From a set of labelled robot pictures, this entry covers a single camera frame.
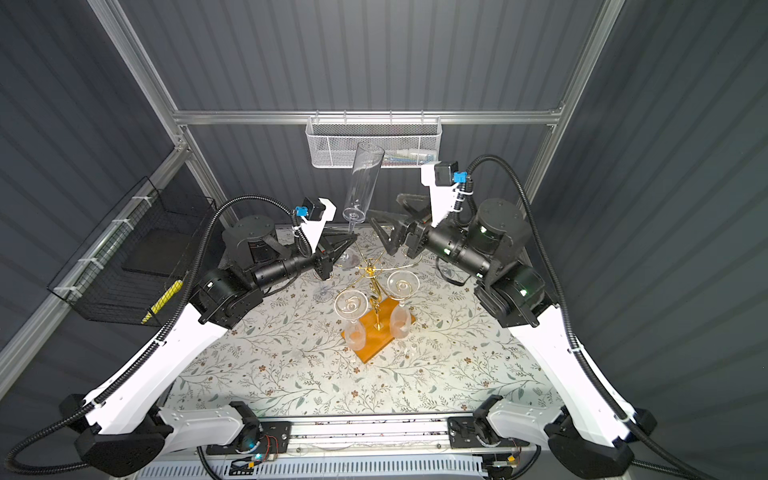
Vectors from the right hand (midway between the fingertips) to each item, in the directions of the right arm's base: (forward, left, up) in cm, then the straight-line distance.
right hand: (385, 210), depth 49 cm
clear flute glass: (-1, -3, -20) cm, 21 cm away
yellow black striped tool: (-3, +53, -25) cm, 58 cm away
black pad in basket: (+13, +61, -25) cm, 67 cm away
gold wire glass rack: (+4, +4, -23) cm, 24 cm away
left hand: (+4, +7, -9) cm, 12 cm away
